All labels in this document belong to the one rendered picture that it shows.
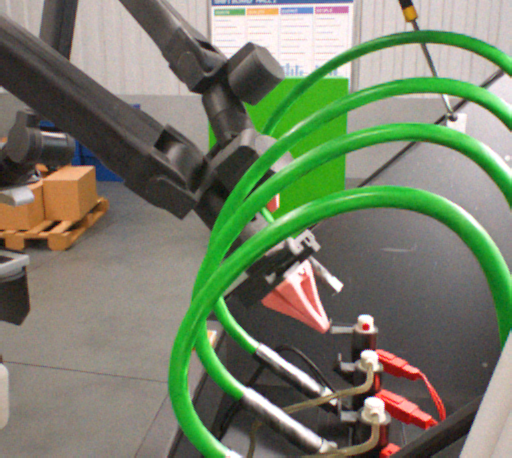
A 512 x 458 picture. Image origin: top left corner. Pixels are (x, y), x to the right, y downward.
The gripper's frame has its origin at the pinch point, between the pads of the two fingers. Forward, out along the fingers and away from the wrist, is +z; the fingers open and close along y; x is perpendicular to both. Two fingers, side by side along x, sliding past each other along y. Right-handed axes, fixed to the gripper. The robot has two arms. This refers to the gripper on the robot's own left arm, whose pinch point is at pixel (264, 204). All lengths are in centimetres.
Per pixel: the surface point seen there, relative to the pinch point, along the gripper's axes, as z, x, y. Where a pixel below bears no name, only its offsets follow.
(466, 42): 0.8, -30.9, 3.7
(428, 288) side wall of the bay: 12.1, 3.6, 33.3
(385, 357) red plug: 24.1, -6.1, 1.7
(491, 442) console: 34, -30, -26
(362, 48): -5.8, -22.6, 0.1
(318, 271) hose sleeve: 10.3, -0.1, 4.5
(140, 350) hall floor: -54, 198, 94
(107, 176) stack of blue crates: -367, 449, 255
